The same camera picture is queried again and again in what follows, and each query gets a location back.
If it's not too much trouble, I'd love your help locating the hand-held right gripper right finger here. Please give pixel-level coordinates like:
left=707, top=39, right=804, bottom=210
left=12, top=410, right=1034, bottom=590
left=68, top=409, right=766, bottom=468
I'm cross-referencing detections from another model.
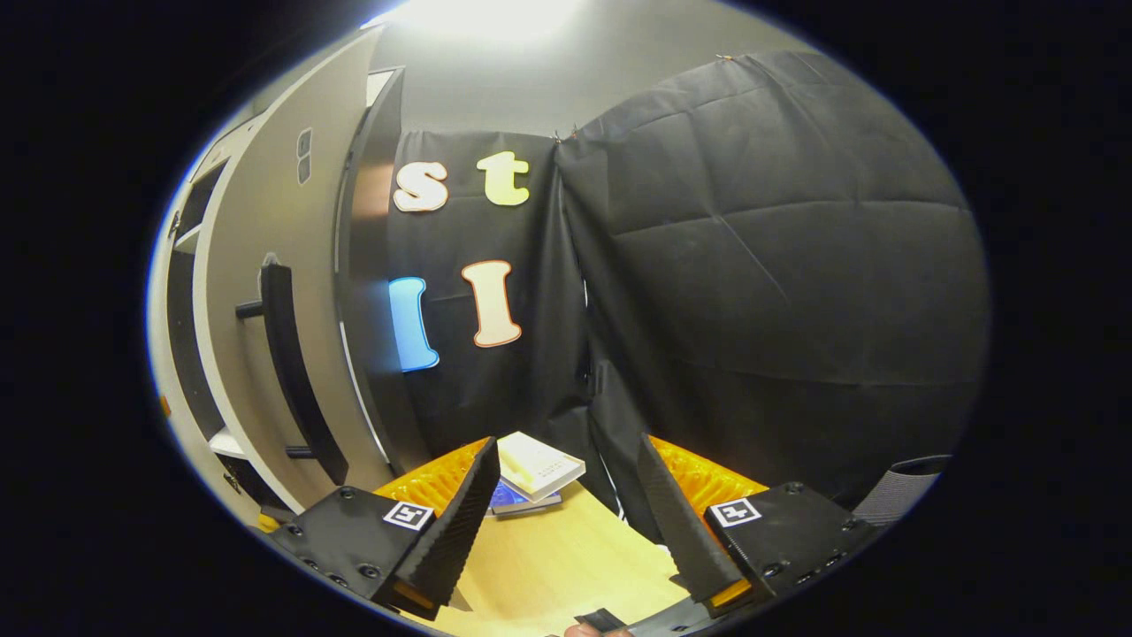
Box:
left=637, top=434, right=883, bottom=620

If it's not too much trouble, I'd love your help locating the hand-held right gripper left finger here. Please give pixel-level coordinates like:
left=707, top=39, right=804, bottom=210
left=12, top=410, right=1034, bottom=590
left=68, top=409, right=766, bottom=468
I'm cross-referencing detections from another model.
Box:
left=264, top=436, right=502, bottom=622

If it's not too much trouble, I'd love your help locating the white grey shoe cabinet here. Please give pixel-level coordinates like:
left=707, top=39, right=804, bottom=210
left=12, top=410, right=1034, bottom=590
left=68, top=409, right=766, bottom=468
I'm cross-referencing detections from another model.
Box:
left=146, top=66, right=434, bottom=536

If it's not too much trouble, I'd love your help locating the white shoe cabinet door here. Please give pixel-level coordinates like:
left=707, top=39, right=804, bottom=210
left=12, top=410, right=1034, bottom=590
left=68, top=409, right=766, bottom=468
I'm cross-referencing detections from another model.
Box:
left=190, top=27, right=394, bottom=514

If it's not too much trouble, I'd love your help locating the blue book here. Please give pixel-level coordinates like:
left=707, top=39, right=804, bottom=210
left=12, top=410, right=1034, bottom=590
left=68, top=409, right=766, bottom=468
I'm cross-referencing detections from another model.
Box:
left=486, top=478, right=563, bottom=518

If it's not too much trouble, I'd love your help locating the white book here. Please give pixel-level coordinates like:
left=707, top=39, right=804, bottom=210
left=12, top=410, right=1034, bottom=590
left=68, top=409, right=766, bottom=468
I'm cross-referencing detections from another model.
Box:
left=497, top=431, right=586, bottom=503

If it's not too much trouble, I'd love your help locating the grey ribbed fabric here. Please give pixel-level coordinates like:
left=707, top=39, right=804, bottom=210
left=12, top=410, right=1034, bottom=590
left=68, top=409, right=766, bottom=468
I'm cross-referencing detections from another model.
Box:
left=851, top=454, right=952, bottom=529

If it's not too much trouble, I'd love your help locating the black backdrop cloth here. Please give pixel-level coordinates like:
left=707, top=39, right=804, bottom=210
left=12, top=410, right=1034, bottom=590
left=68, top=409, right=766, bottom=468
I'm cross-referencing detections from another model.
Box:
left=380, top=49, right=991, bottom=545

